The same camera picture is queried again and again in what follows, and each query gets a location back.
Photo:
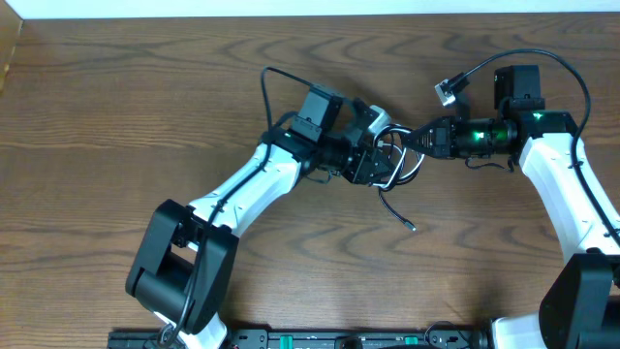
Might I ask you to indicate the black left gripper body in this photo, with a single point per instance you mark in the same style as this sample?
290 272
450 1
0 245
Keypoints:
364 162

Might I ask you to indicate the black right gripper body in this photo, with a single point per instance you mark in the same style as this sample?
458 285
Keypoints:
454 138

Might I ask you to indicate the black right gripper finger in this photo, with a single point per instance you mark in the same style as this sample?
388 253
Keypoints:
418 145
422 133

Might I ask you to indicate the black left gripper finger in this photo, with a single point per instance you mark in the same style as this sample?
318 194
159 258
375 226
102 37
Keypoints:
371 178
382 165

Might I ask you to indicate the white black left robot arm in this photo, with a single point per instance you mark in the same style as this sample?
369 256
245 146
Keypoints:
185 260

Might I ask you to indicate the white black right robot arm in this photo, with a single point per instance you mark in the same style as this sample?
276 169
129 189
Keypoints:
579 310

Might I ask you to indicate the brown cardboard panel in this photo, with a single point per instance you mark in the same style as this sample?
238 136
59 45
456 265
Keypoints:
10 29

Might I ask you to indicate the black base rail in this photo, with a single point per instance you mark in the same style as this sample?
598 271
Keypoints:
441 334

